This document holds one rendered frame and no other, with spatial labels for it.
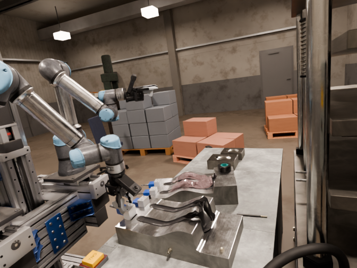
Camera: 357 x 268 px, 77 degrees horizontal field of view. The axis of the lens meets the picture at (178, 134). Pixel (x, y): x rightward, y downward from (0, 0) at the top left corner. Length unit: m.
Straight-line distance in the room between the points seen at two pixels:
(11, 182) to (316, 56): 1.32
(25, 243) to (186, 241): 0.62
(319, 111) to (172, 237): 0.66
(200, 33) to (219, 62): 1.37
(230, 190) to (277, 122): 4.06
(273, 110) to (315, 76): 4.84
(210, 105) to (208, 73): 1.34
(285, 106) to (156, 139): 2.94
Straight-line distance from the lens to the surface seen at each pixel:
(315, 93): 0.75
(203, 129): 4.15
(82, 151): 0.93
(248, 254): 1.00
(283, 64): 9.43
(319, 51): 0.74
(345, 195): 0.92
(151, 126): 4.73
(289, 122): 5.25
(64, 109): 1.51
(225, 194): 1.25
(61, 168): 1.43
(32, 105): 1.03
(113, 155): 0.93
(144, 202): 1.17
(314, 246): 0.85
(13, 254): 1.11
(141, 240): 1.05
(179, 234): 0.91
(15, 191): 1.35
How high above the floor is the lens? 1.47
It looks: 13 degrees down
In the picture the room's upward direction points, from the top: 8 degrees counter-clockwise
